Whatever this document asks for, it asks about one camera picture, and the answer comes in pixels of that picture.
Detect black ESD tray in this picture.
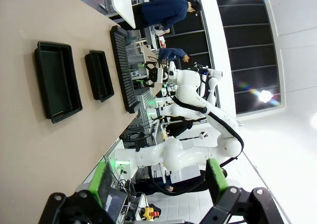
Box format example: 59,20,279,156
34,41,83,124
84,50,115,103

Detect person in blue jacket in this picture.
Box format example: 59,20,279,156
158,48,193,63

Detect dark tablet screen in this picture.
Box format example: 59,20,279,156
104,188,128,222

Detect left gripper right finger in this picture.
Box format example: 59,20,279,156
203,159,285,224

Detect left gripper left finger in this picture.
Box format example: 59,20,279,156
38,161,114,224

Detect person in dark coat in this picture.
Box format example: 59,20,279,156
141,0,202,31

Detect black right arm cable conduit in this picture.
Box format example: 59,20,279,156
148,95,245,197

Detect yellow emergency stop button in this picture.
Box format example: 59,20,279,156
141,206,160,221

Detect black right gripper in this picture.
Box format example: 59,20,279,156
142,61,159,88

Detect black slotted board rack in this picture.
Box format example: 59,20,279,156
109,25,141,114

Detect white work table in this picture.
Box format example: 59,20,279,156
108,0,137,29

